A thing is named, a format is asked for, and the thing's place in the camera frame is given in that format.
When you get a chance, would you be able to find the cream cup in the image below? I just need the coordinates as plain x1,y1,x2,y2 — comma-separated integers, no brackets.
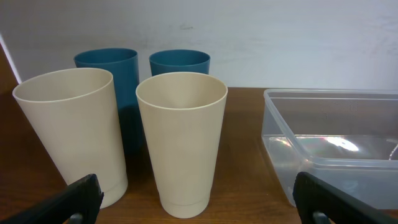
136,72,228,218
12,68,128,208

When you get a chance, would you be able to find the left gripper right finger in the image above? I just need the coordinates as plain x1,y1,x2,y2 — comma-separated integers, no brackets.
293,172,397,224

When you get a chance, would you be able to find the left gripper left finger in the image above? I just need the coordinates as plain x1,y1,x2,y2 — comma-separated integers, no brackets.
1,174,104,224

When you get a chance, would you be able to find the cream cup front right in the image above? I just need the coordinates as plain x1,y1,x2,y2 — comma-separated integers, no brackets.
136,72,228,218

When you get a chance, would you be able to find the blue cup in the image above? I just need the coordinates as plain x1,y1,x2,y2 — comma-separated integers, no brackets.
149,49,211,76
74,48,144,154

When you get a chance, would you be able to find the clear plastic container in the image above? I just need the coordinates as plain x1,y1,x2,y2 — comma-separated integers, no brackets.
261,89,397,210

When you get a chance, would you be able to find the cream cup front left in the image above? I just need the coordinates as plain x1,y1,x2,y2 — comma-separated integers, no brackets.
12,68,128,208

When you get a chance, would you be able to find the blue cup back left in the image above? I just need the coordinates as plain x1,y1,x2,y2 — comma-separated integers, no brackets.
74,48,144,154

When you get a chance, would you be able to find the blue cup back right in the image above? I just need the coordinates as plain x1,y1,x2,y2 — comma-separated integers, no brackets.
149,49,211,76

